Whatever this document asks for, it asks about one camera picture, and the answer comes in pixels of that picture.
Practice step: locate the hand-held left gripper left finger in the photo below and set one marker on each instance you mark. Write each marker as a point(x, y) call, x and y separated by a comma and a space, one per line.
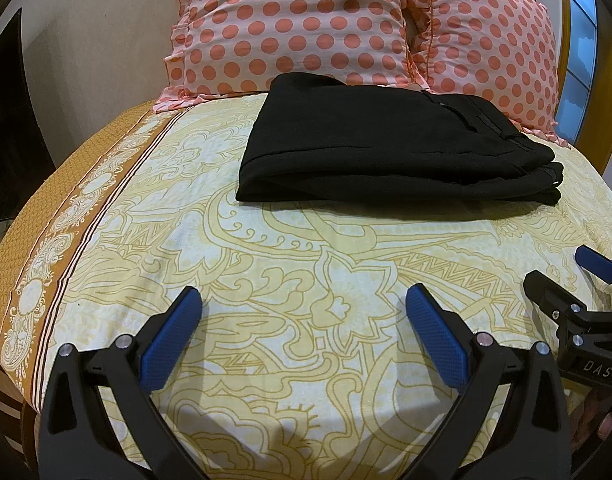
point(171, 345)

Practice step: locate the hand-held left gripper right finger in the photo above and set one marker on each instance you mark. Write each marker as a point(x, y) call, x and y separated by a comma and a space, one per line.
point(435, 340)

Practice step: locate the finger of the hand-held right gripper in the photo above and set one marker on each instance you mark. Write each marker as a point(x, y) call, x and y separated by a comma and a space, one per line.
point(550, 295)
point(598, 265)

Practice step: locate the black pants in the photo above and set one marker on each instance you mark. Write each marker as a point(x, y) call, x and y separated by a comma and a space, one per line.
point(375, 150)

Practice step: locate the person's right hand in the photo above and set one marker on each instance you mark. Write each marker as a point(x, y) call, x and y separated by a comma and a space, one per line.
point(593, 410)

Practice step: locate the yellow patterned bed sheet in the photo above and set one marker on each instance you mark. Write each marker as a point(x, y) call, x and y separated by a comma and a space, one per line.
point(286, 270)

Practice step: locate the wooden framed window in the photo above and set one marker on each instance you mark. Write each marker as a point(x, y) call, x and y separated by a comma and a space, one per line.
point(580, 35)

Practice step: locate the pink polka dot pillow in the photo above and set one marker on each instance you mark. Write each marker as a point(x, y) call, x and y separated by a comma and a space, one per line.
point(485, 45)
point(296, 25)

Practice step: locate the dark wooden cabinet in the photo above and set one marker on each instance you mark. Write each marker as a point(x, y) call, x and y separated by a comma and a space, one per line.
point(11, 135)

